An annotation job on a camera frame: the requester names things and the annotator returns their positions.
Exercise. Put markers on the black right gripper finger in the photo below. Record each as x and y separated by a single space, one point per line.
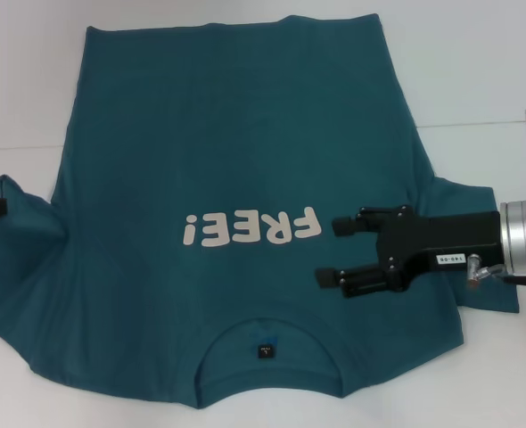
343 226
365 281

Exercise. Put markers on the teal FREE print t-shirt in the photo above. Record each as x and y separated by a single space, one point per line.
245 156

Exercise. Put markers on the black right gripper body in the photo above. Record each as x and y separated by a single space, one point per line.
450 238

